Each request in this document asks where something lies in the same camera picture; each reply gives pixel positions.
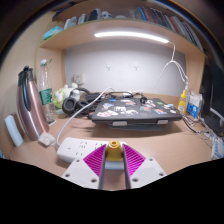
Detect clear plastic water bottle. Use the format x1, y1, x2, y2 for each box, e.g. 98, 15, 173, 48
36, 58, 58, 125

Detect small yellow bottle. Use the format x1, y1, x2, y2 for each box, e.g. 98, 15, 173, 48
177, 89, 188, 115

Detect black laptop with stickers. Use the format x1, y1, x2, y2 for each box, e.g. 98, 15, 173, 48
91, 97, 183, 123

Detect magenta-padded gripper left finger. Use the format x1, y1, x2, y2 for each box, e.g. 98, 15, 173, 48
61, 144, 108, 191

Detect pink metal thermos flask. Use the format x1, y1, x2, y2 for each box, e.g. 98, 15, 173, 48
15, 65, 50, 142

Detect wooden shelf unit with books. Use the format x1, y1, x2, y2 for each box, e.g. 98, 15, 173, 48
39, 2, 207, 58

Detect black cable bundle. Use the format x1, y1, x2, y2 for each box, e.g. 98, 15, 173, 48
181, 114, 214, 141

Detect white wall socket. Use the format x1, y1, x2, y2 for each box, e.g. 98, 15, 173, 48
73, 73, 85, 85

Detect black monitor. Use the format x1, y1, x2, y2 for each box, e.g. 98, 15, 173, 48
199, 63, 224, 138

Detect blue and white box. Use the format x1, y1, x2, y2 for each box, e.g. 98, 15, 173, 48
186, 91, 204, 118

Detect grey laptop stand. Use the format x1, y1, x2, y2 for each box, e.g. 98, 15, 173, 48
106, 119, 171, 132

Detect white power strip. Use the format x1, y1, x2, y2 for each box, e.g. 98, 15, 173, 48
56, 136, 128, 170

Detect yellow charger block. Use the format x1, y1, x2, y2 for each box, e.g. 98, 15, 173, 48
105, 140, 124, 162

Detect white led light bar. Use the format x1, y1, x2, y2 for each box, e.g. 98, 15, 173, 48
93, 30, 170, 44

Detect white cylindrical case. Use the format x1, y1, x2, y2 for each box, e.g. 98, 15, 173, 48
4, 114, 25, 148

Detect white power strip cable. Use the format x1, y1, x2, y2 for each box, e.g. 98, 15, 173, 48
55, 86, 116, 149

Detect small white block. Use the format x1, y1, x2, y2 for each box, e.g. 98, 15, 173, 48
37, 132, 57, 148

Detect white pump bottle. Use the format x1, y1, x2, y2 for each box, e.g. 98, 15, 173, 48
183, 83, 191, 101

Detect black headphones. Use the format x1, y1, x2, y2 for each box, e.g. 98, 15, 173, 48
61, 87, 93, 116

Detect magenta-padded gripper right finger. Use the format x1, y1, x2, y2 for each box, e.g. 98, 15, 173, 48
121, 144, 168, 191

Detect green and white plush toy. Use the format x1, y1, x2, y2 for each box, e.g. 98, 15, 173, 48
52, 83, 81, 109

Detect white keyboard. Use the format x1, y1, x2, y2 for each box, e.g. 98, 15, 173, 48
210, 136, 224, 161

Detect white hanging lamp cable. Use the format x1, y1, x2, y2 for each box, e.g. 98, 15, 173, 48
151, 41, 190, 94

